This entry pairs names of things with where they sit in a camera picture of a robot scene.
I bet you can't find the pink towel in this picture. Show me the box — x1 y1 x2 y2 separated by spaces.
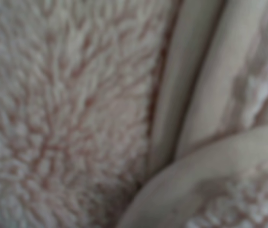
0 0 268 228

